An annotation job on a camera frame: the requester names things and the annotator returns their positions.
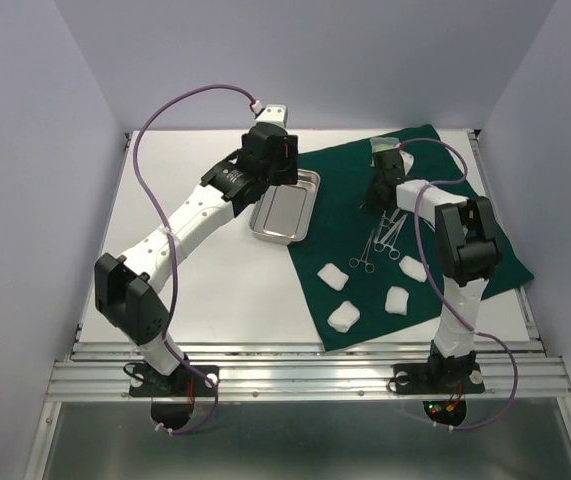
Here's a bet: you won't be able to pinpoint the steel surgical scissors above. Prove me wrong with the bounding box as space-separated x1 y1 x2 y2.
374 214 407 253

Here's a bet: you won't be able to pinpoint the stainless steel instrument tray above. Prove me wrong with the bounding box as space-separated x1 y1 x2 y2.
249 169 321 245

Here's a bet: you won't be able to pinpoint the steel hemostat forceps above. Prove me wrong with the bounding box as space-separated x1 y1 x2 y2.
349 230 375 274

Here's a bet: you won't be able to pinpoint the steel scalpel handle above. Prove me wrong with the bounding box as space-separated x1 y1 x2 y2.
373 210 388 243

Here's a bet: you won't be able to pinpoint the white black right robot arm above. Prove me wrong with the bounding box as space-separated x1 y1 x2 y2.
365 147 502 395

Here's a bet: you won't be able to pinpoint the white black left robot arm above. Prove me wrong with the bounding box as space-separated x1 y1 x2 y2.
94 121 298 394

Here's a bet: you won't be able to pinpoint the clear bag of cotton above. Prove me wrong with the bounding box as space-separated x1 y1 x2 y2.
369 137 400 153

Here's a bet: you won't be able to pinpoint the white gauze pad right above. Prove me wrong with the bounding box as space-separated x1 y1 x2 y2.
399 256 427 283

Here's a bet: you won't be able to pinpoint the white gauze pad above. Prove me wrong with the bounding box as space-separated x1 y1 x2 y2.
317 263 349 291
327 301 360 333
385 286 409 316
399 256 427 283

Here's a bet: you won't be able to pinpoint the white gauze pad far left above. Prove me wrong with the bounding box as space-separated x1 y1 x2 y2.
317 263 349 291

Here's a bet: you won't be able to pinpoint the white gauze pad centre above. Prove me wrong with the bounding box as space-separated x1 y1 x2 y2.
385 286 409 316

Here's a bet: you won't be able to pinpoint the white gauze pad near left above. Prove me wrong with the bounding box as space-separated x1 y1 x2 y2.
327 301 360 333

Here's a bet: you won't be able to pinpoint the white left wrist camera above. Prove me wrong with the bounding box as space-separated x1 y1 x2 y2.
250 101 288 129

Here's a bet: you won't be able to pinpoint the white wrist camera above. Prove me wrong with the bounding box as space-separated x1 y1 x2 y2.
250 101 288 129
400 151 414 175

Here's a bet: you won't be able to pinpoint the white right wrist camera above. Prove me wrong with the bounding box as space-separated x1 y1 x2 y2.
400 151 414 175

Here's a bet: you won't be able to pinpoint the right side aluminium rail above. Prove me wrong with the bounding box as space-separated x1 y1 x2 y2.
466 129 547 354

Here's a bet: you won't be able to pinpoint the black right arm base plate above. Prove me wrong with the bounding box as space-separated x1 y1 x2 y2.
386 363 485 396

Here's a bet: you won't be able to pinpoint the aluminium extrusion rail frame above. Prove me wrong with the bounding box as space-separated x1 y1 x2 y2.
24 321 571 479

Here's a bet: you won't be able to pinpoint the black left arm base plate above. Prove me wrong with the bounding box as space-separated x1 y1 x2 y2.
123 362 214 398

